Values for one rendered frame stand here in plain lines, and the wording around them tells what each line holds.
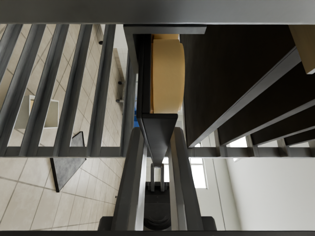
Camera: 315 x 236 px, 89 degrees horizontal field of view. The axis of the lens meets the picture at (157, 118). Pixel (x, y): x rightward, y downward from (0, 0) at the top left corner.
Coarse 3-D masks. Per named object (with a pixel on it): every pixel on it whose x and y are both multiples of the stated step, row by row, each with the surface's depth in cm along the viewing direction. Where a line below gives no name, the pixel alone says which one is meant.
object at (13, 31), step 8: (8, 24) 59; (16, 24) 62; (8, 32) 59; (16, 32) 61; (0, 40) 56; (8, 40) 59; (16, 40) 59; (0, 48) 56; (8, 48) 58; (0, 56) 56; (8, 56) 57; (0, 64) 56; (0, 72) 55; (0, 80) 54
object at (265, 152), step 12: (12, 156) 45; (48, 156) 45; (72, 156) 45; (84, 156) 45; (108, 156) 45; (204, 156) 45; (216, 156) 45; (228, 156) 45; (240, 156) 45; (264, 156) 45; (276, 156) 45; (300, 156) 45; (312, 156) 45
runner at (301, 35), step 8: (288, 24) 10; (296, 24) 9; (304, 24) 8; (312, 24) 8; (296, 32) 9; (304, 32) 8; (312, 32) 8; (296, 40) 9; (304, 40) 8; (312, 40) 8; (304, 48) 8; (312, 48) 8; (304, 56) 8; (312, 56) 8; (304, 64) 8; (312, 64) 8; (312, 72) 8
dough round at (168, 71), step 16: (160, 48) 9; (176, 48) 9; (160, 64) 9; (176, 64) 9; (160, 80) 9; (176, 80) 9; (160, 96) 9; (176, 96) 9; (160, 112) 11; (176, 112) 11
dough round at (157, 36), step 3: (153, 36) 12; (156, 36) 12; (159, 36) 12; (162, 36) 12; (165, 36) 12; (168, 36) 12; (171, 36) 12; (174, 36) 12; (177, 36) 12; (153, 39) 12
